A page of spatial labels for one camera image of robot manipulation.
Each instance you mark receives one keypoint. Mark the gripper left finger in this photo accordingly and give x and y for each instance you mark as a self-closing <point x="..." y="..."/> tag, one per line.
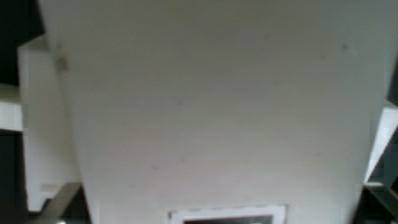
<point x="66" y="208"/>

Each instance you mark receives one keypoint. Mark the white cabinet body box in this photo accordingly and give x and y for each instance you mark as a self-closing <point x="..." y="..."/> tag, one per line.
<point x="50" y="161"/>

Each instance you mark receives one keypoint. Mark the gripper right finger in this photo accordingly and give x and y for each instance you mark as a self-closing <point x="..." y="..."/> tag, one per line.
<point x="382" y="205"/>

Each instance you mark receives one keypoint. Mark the white cabinet top block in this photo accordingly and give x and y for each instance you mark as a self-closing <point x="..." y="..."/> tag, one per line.
<point x="224" y="92"/>

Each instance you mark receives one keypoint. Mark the white U-shaped frame fence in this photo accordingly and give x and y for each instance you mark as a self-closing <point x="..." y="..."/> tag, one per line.
<point x="11" y="117"/>

